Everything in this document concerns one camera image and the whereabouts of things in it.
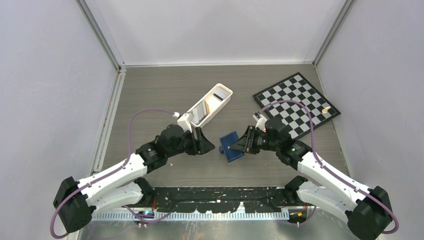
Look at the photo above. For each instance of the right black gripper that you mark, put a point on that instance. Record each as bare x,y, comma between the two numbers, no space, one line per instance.
244,143

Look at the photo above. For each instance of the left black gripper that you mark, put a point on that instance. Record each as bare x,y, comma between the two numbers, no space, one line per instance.
200,146

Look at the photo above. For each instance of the white plastic tray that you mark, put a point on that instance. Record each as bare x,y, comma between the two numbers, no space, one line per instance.
214,104

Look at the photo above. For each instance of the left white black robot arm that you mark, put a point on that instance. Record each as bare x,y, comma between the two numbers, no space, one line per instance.
144,160

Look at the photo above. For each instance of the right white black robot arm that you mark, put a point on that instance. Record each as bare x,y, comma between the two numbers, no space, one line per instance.
363,209

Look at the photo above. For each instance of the grey cards in tray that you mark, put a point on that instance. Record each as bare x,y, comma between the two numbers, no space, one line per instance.
200,112

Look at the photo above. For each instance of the silver card at tray end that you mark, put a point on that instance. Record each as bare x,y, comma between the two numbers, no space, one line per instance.
220,94

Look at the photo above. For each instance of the black white chessboard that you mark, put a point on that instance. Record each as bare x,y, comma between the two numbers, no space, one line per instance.
294,90

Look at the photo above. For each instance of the beige chess piece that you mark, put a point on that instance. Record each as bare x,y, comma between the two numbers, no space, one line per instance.
326,110

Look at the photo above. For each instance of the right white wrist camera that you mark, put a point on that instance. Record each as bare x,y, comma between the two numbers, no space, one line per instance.
260,120

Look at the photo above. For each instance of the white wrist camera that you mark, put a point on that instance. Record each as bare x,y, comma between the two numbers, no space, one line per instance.
260,120
184,121

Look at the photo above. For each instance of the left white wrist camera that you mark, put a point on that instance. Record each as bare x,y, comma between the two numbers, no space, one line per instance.
184,121

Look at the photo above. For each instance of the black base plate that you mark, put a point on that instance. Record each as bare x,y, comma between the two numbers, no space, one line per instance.
264,199

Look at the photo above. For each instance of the aluminium frame rail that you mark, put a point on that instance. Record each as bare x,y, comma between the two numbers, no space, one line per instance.
79,210

